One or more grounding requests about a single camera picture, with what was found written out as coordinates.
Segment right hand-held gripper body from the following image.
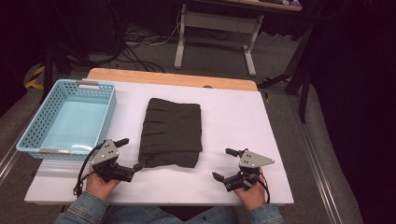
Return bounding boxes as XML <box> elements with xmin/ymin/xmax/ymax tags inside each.
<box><xmin>223</xmin><ymin>149</ymin><xmax>276</xmax><ymax>193</ymax></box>

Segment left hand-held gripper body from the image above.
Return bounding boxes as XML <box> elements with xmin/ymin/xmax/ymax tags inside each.
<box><xmin>91</xmin><ymin>138</ymin><xmax>135</xmax><ymax>184</ymax></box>

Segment light blue plastic basket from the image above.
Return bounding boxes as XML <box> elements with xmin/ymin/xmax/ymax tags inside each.
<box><xmin>15</xmin><ymin>78</ymin><xmax>118</xmax><ymax>161</ymax></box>

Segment dark cloth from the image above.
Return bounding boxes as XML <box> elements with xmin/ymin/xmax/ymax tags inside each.
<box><xmin>137</xmin><ymin>97</ymin><xmax>204</xmax><ymax>169</ymax></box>

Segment person's left hand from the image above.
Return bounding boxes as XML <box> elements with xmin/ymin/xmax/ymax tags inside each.
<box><xmin>85</xmin><ymin>164</ymin><xmax>122</xmax><ymax>202</ymax></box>

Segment person's right hand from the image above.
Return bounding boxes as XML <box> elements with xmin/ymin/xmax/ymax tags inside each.
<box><xmin>233</xmin><ymin>167</ymin><xmax>268</xmax><ymax>213</ymax></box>

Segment white board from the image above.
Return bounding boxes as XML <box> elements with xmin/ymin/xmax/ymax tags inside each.
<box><xmin>23</xmin><ymin>79</ymin><xmax>295</xmax><ymax>206</ymax></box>

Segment person's legs in jeans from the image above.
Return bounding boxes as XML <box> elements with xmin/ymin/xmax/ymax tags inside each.
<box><xmin>102</xmin><ymin>204</ymin><xmax>251</xmax><ymax>224</ymax></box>

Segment wooden table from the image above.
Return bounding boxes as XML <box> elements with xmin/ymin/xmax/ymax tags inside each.
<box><xmin>86</xmin><ymin>67</ymin><xmax>259</xmax><ymax>92</ymax></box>

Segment yellow and black tape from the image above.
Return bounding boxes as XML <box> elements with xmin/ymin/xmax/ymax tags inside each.
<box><xmin>24</xmin><ymin>63</ymin><xmax>46</xmax><ymax>91</ymax></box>

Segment dark metal stand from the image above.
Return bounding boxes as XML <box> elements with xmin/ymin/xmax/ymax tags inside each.
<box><xmin>256</xmin><ymin>18</ymin><xmax>316</xmax><ymax>124</ymax></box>

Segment desk with white legs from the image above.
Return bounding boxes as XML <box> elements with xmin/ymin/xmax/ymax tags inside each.
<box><xmin>173</xmin><ymin>0</ymin><xmax>304</xmax><ymax>77</ymax></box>

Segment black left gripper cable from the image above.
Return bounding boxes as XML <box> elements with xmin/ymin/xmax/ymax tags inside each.
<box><xmin>73</xmin><ymin>141</ymin><xmax>106</xmax><ymax>197</ymax></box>

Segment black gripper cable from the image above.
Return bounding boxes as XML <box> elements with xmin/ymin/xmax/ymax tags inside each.
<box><xmin>73</xmin><ymin>141</ymin><xmax>106</xmax><ymax>197</ymax></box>
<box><xmin>256</xmin><ymin>170</ymin><xmax>271</xmax><ymax>204</ymax></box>

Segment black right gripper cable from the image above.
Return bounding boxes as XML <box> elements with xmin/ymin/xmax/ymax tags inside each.
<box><xmin>256</xmin><ymin>170</ymin><xmax>271</xmax><ymax>204</ymax></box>

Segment metal floor rail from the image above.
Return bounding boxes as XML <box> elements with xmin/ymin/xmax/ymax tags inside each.
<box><xmin>288</xmin><ymin>90</ymin><xmax>345</xmax><ymax>224</ymax></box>

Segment bundle of floor cables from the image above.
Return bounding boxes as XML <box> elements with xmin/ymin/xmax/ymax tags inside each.
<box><xmin>106</xmin><ymin>8</ymin><xmax>188</xmax><ymax>74</ymax></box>

